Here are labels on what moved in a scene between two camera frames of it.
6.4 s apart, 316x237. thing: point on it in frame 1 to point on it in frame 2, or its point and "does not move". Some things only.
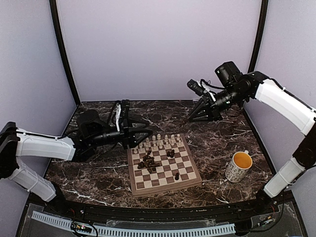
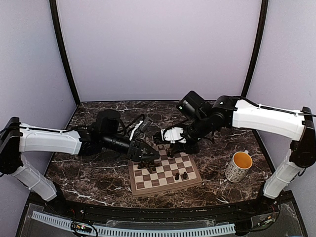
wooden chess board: (162, 165) does not move
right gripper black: (208, 112) to (178, 147)
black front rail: (172, 213) does not move
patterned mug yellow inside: (241, 161) does not move
